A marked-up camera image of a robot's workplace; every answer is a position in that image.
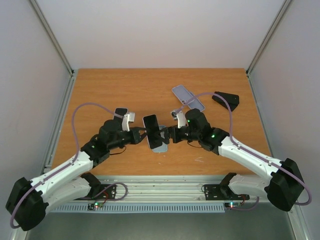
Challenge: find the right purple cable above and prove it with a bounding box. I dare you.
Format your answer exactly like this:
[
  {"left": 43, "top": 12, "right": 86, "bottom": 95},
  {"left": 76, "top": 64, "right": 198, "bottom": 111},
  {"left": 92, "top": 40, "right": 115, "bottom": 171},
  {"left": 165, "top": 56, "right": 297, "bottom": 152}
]
[{"left": 172, "top": 92, "right": 313, "bottom": 213}]

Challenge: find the lavender phone case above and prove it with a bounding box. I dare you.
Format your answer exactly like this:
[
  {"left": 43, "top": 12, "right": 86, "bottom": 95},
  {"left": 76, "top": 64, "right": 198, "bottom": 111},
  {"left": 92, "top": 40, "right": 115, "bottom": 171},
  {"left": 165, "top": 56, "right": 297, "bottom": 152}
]
[{"left": 113, "top": 107, "right": 130, "bottom": 120}]

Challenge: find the grey slotted cable duct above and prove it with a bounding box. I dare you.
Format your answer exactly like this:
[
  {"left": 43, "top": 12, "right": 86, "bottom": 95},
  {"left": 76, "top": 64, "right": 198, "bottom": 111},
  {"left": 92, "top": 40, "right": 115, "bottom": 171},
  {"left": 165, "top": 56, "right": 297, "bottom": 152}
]
[{"left": 53, "top": 202, "right": 225, "bottom": 214}]

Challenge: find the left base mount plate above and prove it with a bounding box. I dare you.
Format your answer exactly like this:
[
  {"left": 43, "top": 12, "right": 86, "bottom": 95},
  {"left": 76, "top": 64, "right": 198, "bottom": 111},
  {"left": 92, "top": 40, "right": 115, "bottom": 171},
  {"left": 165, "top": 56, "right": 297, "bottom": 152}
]
[{"left": 96, "top": 184, "right": 117, "bottom": 200}]

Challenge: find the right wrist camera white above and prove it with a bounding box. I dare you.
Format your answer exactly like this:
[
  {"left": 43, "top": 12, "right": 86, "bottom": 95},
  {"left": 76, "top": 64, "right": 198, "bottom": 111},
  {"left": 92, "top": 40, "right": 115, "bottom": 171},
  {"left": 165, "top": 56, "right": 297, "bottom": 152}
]
[{"left": 170, "top": 110, "right": 187, "bottom": 129}]

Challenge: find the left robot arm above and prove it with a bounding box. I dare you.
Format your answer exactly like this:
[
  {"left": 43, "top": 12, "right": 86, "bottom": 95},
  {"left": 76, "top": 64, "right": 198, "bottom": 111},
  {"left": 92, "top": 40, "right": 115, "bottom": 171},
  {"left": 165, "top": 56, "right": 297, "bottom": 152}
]
[{"left": 5, "top": 120, "right": 147, "bottom": 231}]

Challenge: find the controller board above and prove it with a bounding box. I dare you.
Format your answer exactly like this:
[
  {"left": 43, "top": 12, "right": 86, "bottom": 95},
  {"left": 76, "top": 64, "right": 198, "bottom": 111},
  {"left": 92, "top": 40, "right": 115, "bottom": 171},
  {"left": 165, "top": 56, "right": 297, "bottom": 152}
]
[
  {"left": 87, "top": 202, "right": 104, "bottom": 211},
  {"left": 224, "top": 201, "right": 244, "bottom": 209}
]

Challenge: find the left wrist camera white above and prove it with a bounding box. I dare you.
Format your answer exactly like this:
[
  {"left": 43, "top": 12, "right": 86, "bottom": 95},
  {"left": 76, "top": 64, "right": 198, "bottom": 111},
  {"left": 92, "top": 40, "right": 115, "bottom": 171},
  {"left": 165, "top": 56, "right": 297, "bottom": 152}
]
[{"left": 121, "top": 112, "right": 136, "bottom": 132}]

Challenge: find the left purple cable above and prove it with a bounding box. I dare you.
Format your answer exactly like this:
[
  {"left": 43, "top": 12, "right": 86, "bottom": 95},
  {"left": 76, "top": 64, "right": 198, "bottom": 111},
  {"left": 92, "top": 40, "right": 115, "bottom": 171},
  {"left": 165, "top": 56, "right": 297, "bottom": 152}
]
[{"left": 9, "top": 102, "right": 126, "bottom": 230}]

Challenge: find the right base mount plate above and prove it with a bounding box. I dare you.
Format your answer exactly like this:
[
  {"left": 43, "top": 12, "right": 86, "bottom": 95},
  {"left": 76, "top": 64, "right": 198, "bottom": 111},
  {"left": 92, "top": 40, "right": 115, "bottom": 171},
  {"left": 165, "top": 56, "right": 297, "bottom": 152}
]
[{"left": 201, "top": 184, "right": 250, "bottom": 201}]

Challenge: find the aluminium rail frame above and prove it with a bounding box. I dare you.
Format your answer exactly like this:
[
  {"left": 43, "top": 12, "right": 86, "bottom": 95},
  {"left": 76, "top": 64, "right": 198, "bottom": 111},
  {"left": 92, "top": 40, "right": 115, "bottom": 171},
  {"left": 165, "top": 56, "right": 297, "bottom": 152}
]
[{"left": 97, "top": 175, "right": 224, "bottom": 204}]

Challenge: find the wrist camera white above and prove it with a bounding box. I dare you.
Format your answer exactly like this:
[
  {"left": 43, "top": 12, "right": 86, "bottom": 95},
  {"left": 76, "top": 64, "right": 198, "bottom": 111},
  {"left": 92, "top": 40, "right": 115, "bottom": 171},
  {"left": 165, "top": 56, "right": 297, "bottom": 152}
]
[
  {"left": 170, "top": 110, "right": 187, "bottom": 129},
  {"left": 121, "top": 112, "right": 136, "bottom": 132}
]

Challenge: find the left controller board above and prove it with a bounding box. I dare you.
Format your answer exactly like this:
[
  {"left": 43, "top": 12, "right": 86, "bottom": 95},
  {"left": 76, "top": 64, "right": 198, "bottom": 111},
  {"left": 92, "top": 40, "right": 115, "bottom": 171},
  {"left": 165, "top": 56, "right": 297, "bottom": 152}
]
[{"left": 87, "top": 202, "right": 104, "bottom": 211}]

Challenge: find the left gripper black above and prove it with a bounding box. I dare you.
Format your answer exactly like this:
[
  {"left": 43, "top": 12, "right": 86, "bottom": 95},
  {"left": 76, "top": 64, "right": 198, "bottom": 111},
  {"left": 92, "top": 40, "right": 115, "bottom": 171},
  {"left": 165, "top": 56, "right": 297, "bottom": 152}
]
[{"left": 108, "top": 126, "right": 151, "bottom": 151}]

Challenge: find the base mount plate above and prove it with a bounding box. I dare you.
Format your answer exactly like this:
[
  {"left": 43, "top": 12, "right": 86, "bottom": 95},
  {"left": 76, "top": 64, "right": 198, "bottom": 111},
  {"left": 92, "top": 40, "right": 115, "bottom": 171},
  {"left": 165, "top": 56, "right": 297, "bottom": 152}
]
[
  {"left": 96, "top": 184, "right": 117, "bottom": 200},
  {"left": 201, "top": 184, "right": 250, "bottom": 201}
]

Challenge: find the light blue phone case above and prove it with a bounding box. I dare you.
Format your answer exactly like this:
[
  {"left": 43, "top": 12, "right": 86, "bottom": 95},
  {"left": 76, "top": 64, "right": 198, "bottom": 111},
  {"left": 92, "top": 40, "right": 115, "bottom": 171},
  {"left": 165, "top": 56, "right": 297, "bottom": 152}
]
[{"left": 152, "top": 125, "right": 168, "bottom": 153}]

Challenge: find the right controller board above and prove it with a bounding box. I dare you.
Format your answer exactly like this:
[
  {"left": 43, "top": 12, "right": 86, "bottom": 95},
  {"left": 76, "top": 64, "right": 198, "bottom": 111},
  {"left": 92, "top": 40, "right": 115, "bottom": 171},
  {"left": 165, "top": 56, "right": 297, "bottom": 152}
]
[{"left": 224, "top": 201, "right": 244, "bottom": 209}]

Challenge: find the black phone case top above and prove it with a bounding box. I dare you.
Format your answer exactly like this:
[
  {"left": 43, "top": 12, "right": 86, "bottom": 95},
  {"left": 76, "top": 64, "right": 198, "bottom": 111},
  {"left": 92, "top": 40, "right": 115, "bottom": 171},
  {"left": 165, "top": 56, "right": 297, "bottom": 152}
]
[{"left": 212, "top": 91, "right": 240, "bottom": 106}]

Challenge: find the purple cable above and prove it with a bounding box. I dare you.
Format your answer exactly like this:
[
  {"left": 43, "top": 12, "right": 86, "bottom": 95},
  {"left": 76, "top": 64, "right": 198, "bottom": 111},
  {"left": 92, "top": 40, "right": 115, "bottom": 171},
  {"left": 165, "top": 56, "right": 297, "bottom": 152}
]
[
  {"left": 172, "top": 92, "right": 313, "bottom": 213},
  {"left": 9, "top": 102, "right": 126, "bottom": 230}
]

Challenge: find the black phone white edge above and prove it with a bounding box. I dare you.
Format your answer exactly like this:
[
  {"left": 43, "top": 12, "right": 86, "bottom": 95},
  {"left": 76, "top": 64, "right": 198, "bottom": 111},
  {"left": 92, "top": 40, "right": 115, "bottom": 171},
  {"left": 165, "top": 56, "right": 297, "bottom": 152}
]
[{"left": 142, "top": 114, "right": 162, "bottom": 150}]

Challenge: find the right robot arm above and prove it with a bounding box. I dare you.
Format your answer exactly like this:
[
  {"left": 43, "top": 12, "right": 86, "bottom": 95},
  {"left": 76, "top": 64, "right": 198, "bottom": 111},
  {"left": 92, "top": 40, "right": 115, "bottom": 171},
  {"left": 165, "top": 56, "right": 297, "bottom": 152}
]
[{"left": 144, "top": 108, "right": 306, "bottom": 212}]

